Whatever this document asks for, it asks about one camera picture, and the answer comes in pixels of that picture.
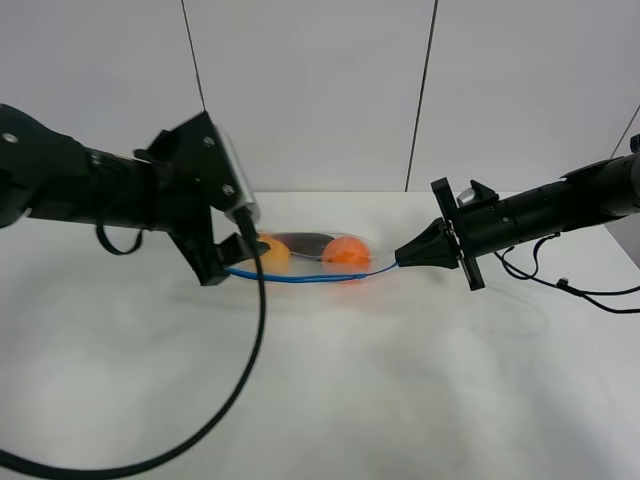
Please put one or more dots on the dark purple eggplant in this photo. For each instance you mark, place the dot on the dark purple eggplant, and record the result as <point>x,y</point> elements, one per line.
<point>307,245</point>

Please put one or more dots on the clear zip file bag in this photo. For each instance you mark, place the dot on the clear zip file bag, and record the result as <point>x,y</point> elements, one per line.
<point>303,271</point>

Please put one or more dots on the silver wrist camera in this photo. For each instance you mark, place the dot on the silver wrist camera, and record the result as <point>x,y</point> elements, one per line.
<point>477,193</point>
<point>243,192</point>

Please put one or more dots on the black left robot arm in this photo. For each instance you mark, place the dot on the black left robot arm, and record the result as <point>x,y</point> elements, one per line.
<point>48,175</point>

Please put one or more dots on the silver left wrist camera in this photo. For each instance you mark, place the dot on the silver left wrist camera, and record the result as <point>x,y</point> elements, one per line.
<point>243,192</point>

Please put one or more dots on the orange fruit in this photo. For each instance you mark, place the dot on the orange fruit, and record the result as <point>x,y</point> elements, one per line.
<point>345,257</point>

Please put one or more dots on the yellow pear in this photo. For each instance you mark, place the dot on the yellow pear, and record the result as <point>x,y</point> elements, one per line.
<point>276,259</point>

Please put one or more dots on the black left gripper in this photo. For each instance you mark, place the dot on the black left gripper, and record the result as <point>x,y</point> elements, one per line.
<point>193,177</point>

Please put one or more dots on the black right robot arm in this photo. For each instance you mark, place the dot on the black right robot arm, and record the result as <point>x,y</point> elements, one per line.
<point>479,222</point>

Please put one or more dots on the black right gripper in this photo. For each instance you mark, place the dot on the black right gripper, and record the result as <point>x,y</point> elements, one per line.
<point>445,242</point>

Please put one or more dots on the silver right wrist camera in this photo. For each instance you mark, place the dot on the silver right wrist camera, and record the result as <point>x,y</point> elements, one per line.
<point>477,193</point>

